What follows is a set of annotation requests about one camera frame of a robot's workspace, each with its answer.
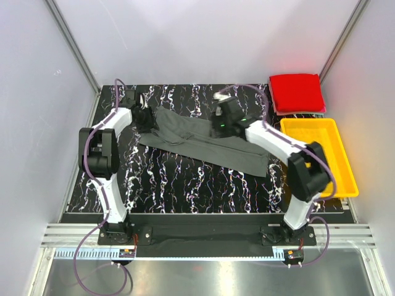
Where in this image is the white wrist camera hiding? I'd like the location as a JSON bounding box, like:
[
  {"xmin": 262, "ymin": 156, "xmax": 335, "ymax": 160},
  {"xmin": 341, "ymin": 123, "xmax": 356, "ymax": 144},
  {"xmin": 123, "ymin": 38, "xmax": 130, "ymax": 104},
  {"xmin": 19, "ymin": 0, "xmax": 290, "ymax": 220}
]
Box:
[
  {"xmin": 213, "ymin": 92, "xmax": 230, "ymax": 101},
  {"xmin": 138, "ymin": 93, "xmax": 149, "ymax": 109}
]

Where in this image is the yellow plastic bin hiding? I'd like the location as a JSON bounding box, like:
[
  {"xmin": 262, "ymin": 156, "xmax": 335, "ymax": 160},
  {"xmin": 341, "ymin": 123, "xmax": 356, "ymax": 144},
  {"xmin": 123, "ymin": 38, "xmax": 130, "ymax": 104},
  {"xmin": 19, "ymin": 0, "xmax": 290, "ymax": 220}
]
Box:
[{"xmin": 280, "ymin": 118, "xmax": 359, "ymax": 198}]

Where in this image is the left aluminium frame post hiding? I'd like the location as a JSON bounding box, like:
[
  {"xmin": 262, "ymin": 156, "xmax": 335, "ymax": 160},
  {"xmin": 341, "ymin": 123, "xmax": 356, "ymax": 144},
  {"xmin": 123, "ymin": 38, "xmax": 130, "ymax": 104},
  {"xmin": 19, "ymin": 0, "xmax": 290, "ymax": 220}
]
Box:
[{"xmin": 43, "ymin": 0, "xmax": 101, "ymax": 96}]

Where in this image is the grey t-shirt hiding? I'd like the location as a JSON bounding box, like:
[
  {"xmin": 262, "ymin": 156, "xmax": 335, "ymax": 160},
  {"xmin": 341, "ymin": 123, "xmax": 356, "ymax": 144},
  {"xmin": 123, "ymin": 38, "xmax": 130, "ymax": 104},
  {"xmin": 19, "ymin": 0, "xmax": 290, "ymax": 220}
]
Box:
[{"xmin": 139, "ymin": 106, "xmax": 269, "ymax": 177}]

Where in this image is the folded red t-shirt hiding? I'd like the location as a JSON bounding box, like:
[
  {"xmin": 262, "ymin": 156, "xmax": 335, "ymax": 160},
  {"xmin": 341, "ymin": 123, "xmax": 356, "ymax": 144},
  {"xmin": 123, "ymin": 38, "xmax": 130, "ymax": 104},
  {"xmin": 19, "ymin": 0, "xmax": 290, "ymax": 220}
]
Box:
[{"xmin": 268, "ymin": 73, "xmax": 325, "ymax": 102}]

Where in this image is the white slotted cable duct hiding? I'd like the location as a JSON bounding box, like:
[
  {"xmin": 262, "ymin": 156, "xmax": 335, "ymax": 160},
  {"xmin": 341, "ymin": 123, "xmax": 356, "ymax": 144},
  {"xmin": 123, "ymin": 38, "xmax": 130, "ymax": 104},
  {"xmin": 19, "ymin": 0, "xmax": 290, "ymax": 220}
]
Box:
[{"xmin": 54, "ymin": 247, "xmax": 285, "ymax": 261}]

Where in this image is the aluminium rail profile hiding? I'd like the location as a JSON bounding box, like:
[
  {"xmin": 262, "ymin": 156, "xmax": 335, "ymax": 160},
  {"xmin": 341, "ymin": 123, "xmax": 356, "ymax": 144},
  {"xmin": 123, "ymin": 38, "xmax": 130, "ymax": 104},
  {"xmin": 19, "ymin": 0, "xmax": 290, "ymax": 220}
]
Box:
[{"xmin": 42, "ymin": 222, "xmax": 375, "ymax": 249}]

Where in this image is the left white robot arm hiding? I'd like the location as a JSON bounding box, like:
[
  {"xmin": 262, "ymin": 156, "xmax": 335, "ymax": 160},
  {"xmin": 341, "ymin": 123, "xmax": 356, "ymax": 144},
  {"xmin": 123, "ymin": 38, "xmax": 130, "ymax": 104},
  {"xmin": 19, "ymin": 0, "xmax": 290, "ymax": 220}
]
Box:
[{"xmin": 78, "ymin": 89, "xmax": 159, "ymax": 244}]

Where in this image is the aluminium frame post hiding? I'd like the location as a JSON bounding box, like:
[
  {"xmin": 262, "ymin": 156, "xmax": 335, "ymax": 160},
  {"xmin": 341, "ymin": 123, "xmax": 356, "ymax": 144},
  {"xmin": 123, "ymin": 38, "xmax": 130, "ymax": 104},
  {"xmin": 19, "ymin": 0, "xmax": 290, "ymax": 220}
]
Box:
[
  {"xmin": 319, "ymin": 0, "xmax": 370, "ymax": 85},
  {"xmin": 43, "ymin": 0, "xmax": 101, "ymax": 96}
]

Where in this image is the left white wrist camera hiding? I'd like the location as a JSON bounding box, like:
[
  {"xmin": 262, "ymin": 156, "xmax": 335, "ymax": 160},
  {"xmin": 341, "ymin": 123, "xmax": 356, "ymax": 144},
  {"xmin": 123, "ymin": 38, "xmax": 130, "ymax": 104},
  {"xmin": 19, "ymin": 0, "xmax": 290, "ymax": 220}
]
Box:
[{"xmin": 138, "ymin": 93, "xmax": 149, "ymax": 109}]

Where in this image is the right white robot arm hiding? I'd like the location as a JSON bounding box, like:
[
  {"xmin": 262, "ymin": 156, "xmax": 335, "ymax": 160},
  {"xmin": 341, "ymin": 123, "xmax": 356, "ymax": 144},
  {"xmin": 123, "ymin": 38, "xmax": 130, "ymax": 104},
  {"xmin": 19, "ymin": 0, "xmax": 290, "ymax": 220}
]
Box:
[{"xmin": 210, "ymin": 92, "xmax": 335, "ymax": 245}]

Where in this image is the right aluminium frame post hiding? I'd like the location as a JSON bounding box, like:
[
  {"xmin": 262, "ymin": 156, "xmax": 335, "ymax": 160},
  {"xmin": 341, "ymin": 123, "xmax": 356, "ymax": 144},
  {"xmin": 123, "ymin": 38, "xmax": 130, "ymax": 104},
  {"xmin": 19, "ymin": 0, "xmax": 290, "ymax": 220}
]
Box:
[{"xmin": 319, "ymin": 0, "xmax": 370, "ymax": 85}]

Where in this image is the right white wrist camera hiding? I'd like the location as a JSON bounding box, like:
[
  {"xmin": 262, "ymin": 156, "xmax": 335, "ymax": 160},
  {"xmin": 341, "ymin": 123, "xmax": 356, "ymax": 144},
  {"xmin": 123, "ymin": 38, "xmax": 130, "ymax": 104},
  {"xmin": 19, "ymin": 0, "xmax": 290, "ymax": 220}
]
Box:
[{"xmin": 213, "ymin": 92, "xmax": 230, "ymax": 101}]

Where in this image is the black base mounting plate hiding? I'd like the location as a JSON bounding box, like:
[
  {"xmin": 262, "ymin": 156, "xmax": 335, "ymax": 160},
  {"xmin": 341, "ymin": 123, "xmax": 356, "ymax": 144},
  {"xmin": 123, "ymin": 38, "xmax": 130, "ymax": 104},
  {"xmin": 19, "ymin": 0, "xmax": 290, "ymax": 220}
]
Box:
[{"xmin": 98, "ymin": 213, "xmax": 317, "ymax": 260}]

